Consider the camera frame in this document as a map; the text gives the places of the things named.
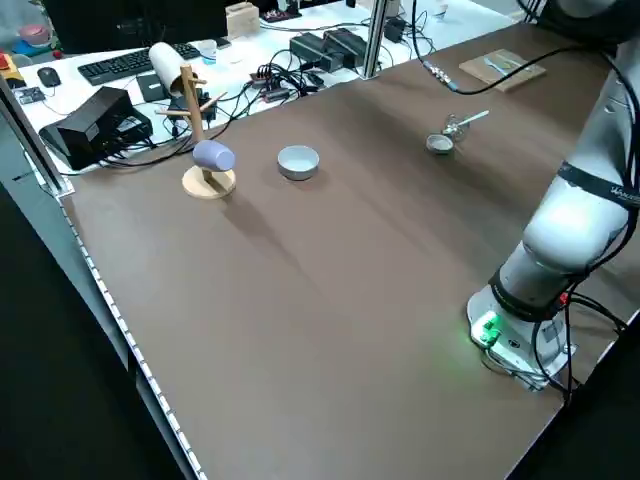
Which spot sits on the transparent glass spice bottle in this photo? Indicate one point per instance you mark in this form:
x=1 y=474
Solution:
x=457 y=131

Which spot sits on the pale green plastic spoon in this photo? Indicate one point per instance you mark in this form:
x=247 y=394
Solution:
x=477 y=117

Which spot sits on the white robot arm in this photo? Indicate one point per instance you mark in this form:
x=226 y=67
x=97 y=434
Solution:
x=565 y=225

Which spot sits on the silver metal bottle lid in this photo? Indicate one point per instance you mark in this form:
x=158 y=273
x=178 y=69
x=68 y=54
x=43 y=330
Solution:
x=440 y=145

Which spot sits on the white round bowl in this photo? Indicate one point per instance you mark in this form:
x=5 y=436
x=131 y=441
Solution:
x=298 y=170

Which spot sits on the wooden cup stand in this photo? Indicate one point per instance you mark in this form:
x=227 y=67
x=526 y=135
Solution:
x=207 y=187

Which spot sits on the purple grey cup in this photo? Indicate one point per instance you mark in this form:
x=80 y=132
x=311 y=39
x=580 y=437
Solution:
x=212 y=156

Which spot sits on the black usb hub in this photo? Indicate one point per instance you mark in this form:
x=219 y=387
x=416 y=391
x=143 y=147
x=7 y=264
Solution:
x=272 y=92

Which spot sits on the black power adapter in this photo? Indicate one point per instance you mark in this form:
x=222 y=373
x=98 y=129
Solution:
x=347 y=42
x=307 y=47

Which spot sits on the white desk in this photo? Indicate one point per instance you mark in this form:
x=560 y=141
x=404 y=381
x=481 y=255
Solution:
x=280 y=25

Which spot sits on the white paper cup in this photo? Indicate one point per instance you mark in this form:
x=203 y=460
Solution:
x=207 y=52

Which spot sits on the small black adapter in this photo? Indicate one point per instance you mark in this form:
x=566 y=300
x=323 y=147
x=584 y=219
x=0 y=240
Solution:
x=395 y=30

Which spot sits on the black notebook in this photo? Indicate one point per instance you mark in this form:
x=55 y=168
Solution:
x=150 y=89

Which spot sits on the wooden box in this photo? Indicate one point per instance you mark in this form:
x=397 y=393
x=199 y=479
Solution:
x=242 y=22

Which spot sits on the light blue plastic knife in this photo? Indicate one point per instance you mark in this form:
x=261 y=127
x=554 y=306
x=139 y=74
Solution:
x=495 y=65

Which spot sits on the black electronics box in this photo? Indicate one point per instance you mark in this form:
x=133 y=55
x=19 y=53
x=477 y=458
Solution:
x=95 y=120

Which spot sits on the wooden cutting board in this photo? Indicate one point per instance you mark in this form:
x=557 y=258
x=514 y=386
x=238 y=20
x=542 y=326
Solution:
x=520 y=72

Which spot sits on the black keyboard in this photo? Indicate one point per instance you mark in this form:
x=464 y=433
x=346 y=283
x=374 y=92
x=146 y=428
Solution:
x=125 y=62

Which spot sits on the black monitor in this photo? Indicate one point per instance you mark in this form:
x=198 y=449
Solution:
x=125 y=22

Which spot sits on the black computer mouse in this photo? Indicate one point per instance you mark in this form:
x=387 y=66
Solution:
x=49 y=76

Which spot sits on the small circuit board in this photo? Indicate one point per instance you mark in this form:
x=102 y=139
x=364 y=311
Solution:
x=29 y=96

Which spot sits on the pink bowl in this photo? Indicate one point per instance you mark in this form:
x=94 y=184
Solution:
x=35 y=34

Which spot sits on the red button box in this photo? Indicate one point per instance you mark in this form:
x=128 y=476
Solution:
x=5 y=61

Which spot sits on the aluminium profile post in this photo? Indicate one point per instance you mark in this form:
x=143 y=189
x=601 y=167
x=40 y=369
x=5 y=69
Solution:
x=375 y=40

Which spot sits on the aluminium frame rail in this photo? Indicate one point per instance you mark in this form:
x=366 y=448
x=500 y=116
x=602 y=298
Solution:
x=30 y=135

